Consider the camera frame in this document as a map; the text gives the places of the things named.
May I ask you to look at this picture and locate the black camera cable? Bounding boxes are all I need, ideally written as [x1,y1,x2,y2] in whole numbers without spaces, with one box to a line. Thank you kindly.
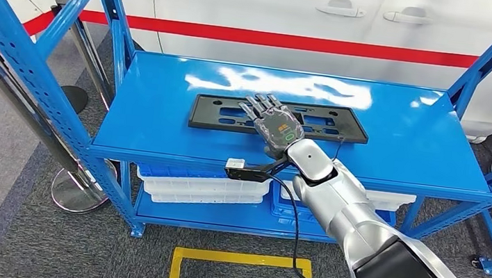
[257,172,361,278]

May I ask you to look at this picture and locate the blue metal shelf rack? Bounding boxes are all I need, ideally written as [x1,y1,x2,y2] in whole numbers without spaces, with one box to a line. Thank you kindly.
[0,0,492,278]

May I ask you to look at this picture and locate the black plastic plate frame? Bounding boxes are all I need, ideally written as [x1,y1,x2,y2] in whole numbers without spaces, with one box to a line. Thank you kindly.
[188,89,372,148]

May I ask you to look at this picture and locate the red barrier belt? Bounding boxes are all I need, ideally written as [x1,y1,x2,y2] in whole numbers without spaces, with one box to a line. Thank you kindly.
[0,0,492,104]

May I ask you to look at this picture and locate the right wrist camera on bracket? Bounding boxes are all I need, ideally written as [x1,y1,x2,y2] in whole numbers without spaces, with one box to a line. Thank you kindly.
[223,151,295,187]

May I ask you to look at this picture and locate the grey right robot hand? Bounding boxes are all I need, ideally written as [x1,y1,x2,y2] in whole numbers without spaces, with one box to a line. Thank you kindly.
[232,90,311,163]

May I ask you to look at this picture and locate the chrome stanchion post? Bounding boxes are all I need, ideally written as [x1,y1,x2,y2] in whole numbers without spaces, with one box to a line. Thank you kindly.
[39,0,126,112]
[0,40,128,218]

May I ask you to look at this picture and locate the white car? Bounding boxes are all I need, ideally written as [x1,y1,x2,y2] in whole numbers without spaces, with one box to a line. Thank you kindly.
[0,0,492,146]

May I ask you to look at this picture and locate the black pole stand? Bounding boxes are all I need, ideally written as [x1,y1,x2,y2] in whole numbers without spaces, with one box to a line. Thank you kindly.
[58,84,90,116]

